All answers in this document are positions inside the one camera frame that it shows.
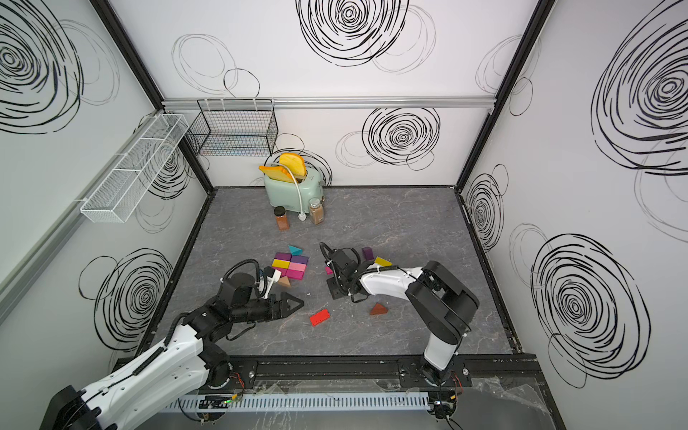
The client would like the teal triangle block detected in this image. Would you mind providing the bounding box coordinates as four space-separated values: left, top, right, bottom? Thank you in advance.
288 245 304 255

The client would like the mint green toaster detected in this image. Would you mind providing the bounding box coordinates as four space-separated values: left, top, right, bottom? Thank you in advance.
263 168 324 213

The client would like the white wire shelf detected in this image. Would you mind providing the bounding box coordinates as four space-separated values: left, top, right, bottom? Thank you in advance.
80 114 188 223

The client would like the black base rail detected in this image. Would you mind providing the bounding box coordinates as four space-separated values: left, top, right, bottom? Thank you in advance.
229 354 541 390

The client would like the yellow block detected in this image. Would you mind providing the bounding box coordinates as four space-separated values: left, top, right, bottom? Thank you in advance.
374 257 392 267
272 259 290 269

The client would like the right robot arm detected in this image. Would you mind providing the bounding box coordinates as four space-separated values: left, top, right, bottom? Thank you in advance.
319 242 480 385

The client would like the brown triangle block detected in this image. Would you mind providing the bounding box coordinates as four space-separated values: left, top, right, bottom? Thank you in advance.
369 303 389 315

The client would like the yellow toast slice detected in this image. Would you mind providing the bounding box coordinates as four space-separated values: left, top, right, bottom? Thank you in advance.
259 165 297 184
279 152 307 180

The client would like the brown spice jar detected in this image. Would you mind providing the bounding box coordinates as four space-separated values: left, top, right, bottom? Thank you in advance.
273 206 290 231

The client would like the beige spice jar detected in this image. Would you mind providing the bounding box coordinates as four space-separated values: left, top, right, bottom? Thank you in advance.
309 198 324 225

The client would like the yellow toast slice back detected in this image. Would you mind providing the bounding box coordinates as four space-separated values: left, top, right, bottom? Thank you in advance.
279 152 307 180

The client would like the yellow toast slice front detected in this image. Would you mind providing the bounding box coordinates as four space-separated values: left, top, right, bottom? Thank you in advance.
259 165 297 184

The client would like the red block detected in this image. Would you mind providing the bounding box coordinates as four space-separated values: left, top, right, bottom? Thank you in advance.
309 309 331 327

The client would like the black wire basket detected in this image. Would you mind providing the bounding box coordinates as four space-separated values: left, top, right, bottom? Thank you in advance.
187 99 279 157

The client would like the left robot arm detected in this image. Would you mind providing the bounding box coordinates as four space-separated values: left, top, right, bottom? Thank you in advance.
40 273 305 429

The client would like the grey slotted cable duct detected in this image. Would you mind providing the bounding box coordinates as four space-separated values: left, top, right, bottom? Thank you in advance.
161 392 432 417

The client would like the tan wooden block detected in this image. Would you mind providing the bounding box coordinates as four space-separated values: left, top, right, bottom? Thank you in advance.
278 276 291 288

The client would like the white toaster cable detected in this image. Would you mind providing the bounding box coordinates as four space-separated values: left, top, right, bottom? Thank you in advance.
281 163 307 221

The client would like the light pink block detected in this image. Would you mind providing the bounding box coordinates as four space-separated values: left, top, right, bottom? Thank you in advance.
288 262 307 272

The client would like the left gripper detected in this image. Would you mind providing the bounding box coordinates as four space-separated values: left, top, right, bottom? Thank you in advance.
232 291 305 324

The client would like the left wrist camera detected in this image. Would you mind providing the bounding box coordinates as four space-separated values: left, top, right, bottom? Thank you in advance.
261 266 282 298

